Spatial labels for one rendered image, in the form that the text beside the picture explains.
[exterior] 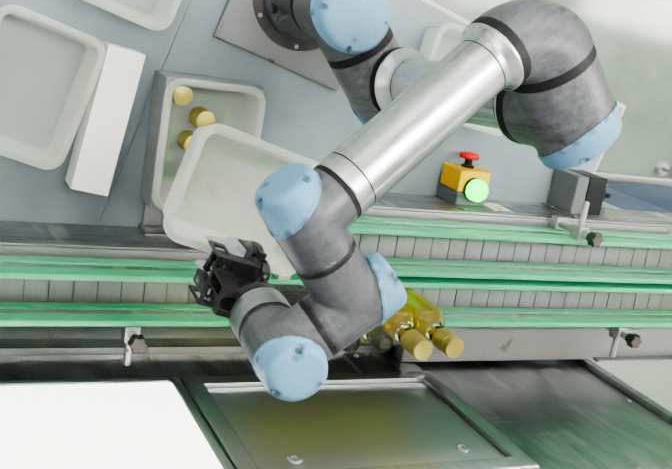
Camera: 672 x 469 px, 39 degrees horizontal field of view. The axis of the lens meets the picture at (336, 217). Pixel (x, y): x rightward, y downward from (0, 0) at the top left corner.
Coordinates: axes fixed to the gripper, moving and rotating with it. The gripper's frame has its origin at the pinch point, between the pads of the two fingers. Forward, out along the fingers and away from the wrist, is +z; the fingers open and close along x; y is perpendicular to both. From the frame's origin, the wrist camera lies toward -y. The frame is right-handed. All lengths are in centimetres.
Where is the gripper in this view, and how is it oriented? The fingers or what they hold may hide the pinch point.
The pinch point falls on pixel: (229, 249)
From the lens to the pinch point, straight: 135.9
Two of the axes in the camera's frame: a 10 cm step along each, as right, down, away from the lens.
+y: -8.4, -2.7, -4.8
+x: -4.1, 8.8, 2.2
